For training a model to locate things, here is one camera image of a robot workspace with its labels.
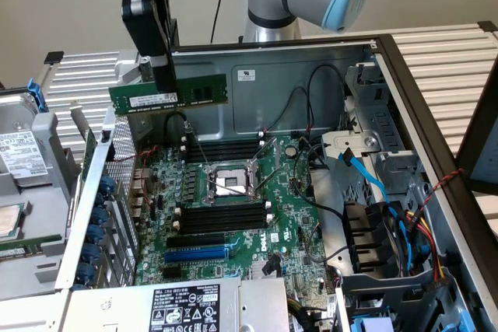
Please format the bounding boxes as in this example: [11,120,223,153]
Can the black plastic fan shroud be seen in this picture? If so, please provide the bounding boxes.
[341,199,392,275]

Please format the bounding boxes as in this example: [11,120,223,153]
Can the blue expansion slot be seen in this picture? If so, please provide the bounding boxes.
[163,248,230,264]

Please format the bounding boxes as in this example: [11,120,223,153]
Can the blue card retention clip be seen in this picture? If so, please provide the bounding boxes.
[99,175,117,195]
[86,225,106,246]
[80,243,101,265]
[91,207,110,228]
[75,263,96,285]

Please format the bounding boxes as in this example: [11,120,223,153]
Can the hard disk white label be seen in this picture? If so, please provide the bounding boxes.
[0,89,55,186]

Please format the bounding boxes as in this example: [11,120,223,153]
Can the red black twisted wire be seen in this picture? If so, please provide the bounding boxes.
[422,167,466,212]
[114,145,160,208]

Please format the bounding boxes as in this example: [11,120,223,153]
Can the grey power supply unit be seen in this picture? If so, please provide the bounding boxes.
[58,276,292,332]

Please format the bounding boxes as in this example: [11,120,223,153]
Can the CPU socket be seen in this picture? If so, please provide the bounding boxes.
[202,159,266,205]

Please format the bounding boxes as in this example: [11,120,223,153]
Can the thick black looped cable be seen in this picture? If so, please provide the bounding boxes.
[165,112,188,142]

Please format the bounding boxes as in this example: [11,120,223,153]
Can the open metal PC case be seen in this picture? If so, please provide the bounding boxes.
[54,32,498,332]

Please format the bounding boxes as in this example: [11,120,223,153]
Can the dark case side panel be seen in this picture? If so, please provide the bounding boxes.
[454,50,498,197]

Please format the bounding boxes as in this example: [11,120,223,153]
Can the metal locking lever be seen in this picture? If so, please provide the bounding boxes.
[185,121,214,173]
[254,164,291,193]
[205,178,252,197]

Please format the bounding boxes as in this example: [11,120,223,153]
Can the blue plastic latch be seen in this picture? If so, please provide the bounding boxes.
[458,307,482,332]
[349,315,395,332]

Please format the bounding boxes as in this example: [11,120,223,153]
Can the green graphics card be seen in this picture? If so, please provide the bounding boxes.
[68,96,100,208]

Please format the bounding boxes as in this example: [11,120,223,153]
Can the grey wire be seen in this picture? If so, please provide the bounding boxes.
[303,222,349,263]

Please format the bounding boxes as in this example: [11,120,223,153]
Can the power supply cable bundle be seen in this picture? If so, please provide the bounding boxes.
[286,295,339,332]

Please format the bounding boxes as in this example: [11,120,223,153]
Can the silver heatsink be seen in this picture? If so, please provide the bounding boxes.
[250,260,285,281]

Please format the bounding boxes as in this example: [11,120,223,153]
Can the metal disk bay cage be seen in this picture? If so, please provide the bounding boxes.
[342,60,429,208]

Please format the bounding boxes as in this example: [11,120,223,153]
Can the black angled cable plug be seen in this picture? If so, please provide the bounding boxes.
[261,254,282,278]

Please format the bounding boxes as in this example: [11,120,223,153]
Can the green Dell motherboard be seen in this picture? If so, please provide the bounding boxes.
[134,135,330,298]

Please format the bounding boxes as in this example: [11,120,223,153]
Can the CPU chip silver lid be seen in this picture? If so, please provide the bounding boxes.
[0,202,32,240]

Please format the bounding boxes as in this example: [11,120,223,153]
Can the silver metal bracket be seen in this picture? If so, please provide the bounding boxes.
[321,129,382,173]

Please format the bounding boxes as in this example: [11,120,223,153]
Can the blue SATA wire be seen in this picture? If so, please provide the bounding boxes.
[337,148,416,274]

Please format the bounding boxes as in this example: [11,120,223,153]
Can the grey parts rack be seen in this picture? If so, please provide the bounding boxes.
[0,71,85,302]

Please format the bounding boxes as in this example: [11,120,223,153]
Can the black box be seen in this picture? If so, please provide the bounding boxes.
[169,18,181,48]

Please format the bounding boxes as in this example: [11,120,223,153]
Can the thin black wire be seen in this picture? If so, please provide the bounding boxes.
[264,86,312,133]
[305,64,348,133]

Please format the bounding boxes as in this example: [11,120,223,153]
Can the blue plastic disk rail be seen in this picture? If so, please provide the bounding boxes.
[26,77,51,112]

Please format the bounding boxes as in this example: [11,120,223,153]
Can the green RAM stick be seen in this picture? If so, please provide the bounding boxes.
[107,73,229,116]
[0,233,63,260]

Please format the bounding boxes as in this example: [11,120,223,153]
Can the metal socket cover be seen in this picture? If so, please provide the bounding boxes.
[248,135,283,177]

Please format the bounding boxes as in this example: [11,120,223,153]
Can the multicolour power wire bundle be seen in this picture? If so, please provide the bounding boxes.
[403,209,447,283]

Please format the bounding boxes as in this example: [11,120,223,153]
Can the metal rear port stack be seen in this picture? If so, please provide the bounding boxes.
[129,167,153,224]

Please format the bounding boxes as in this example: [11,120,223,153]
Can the long black expansion slot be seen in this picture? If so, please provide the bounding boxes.
[165,232,226,250]

